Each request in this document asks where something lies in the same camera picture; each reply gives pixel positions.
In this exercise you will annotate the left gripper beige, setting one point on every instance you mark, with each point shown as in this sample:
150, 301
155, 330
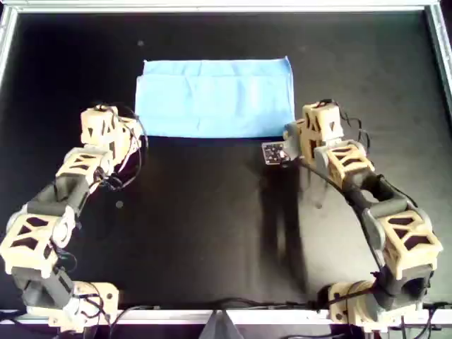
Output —
95, 127

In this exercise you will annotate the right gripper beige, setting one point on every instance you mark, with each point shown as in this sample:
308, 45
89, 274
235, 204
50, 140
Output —
321, 123

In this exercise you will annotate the blue microfiber cloth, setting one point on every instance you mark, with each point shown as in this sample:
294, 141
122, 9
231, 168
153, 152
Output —
212, 102

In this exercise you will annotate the right beige robot arm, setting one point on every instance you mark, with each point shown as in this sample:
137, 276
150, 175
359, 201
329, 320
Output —
406, 240

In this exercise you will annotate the left beige robot arm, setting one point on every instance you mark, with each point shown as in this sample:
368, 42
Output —
31, 240

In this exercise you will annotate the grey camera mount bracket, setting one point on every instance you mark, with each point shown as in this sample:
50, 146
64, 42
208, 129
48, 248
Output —
291, 144

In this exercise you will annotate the small camera circuit board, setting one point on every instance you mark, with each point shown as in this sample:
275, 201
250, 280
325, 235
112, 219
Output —
273, 153

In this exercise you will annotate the aluminium table frame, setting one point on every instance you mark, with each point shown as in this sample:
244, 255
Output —
226, 6

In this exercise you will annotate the grey triangular camera stand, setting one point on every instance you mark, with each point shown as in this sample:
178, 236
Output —
220, 328

